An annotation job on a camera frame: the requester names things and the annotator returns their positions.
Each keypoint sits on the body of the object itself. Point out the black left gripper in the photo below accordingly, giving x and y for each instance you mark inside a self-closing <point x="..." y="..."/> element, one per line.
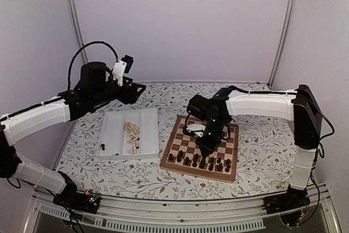
<point x="127" y="97"/>

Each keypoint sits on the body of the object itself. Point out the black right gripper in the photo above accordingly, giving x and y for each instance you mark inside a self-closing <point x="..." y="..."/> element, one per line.
<point x="206" y="148"/>

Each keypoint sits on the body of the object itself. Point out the dark rook chess piece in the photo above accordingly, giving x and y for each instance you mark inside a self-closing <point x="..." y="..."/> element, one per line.
<point x="227" y="168"/>

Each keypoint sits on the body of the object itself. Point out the white plastic compartment tray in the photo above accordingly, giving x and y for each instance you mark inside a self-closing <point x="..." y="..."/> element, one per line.
<point x="112" y="132"/>

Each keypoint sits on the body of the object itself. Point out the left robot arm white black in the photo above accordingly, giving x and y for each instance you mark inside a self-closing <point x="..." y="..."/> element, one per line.
<point x="98" y="86"/>

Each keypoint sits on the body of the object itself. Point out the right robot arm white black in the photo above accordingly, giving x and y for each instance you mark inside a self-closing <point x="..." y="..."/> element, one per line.
<point x="298" y="106"/>

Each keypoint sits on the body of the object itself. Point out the pile of light chess pieces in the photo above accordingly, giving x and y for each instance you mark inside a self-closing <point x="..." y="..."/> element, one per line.
<point x="133" y="133"/>

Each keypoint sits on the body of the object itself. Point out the pile of dark chess pieces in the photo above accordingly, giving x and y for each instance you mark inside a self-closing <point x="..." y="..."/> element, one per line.
<point x="109" y="150"/>

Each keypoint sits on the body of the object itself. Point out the floral patterned table cloth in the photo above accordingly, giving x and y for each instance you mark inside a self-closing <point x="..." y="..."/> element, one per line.
<point x="265" y="158"/>

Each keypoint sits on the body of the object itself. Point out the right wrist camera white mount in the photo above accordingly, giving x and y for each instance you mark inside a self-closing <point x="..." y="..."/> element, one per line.
<point x="194" y="130"/>

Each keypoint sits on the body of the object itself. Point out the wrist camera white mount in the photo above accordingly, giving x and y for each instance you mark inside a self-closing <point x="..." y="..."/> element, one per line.
<point x="194" y="130"/>
<point x="122" y="67"/>

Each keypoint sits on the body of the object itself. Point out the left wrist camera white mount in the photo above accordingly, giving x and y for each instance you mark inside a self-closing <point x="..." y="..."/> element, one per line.
<point x="122" y="67"/>

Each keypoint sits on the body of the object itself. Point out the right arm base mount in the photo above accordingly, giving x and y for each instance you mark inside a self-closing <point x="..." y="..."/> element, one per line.
<point x="291" y="205"/>

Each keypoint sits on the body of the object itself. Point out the front aluminium rail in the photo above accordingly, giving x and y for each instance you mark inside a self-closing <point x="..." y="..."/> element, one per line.
<point x="245" y="214"/>

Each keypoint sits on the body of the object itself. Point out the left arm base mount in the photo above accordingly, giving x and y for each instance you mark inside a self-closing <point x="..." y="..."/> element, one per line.
<point x="71" y="199"/>

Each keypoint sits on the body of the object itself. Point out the left aluminium frame post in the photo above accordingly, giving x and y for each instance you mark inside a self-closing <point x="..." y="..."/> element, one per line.
<point x="75" y="23"/>

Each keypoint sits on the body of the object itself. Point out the aluminium frame post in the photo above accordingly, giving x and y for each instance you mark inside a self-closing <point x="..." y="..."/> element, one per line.
<point x="75" y="23"/>
<point x="282" y="42"/>

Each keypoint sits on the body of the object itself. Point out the right aluminium frame post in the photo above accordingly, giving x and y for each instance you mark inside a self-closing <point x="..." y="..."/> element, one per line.
<point x="282" y="42"/>

